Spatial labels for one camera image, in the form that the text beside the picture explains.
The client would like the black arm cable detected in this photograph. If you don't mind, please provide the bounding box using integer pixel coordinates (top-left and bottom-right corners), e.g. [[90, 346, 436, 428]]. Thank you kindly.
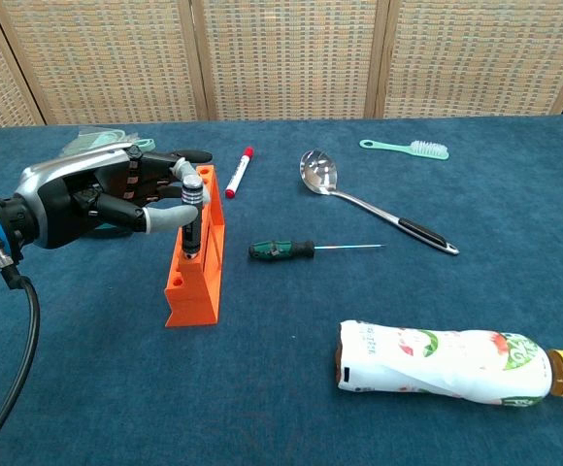
[[0, 251, 42, 466]]

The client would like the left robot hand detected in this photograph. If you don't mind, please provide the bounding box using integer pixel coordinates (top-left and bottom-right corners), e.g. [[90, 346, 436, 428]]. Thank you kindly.
[[13, 145, 214, 250]]

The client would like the mint green brush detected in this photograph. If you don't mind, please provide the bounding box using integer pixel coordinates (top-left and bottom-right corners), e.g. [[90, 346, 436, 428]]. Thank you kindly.
[[358, 138, 450, 161]]

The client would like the slotted steel serving spoon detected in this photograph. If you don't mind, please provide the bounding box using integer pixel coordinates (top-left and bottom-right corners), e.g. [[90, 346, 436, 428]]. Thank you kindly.
[[299, 149, 460, 256]]

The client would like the orange tool holder rack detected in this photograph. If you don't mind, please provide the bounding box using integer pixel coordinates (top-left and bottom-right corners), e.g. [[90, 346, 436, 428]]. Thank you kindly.
[[163, 164, 226, 328]]

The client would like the white marker red cap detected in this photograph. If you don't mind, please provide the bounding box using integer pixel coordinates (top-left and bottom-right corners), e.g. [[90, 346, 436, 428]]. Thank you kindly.
[[224, 147, 255, 199]]

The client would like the green black slim screwdriver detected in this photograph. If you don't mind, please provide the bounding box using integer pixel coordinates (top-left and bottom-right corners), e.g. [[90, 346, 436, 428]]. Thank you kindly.
[[248, 239, 387, 261]]

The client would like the blue felt table cover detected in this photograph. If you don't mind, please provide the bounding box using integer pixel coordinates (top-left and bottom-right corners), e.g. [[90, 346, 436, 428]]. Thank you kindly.
[[0, 113, 563, 466]]

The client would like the black knurled metal screwdriver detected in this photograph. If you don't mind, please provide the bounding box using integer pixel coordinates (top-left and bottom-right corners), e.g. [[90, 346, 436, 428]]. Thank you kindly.
[[181, 175, 205, 258]]

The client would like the woven folding screen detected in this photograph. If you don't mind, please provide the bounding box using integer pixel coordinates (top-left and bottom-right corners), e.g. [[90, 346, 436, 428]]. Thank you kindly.
[[0, 0, 563, 131]]

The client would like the tea bottle yellow cap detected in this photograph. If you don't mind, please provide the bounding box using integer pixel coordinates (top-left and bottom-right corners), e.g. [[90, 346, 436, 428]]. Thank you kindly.
[[333, 318, 563, 408]]

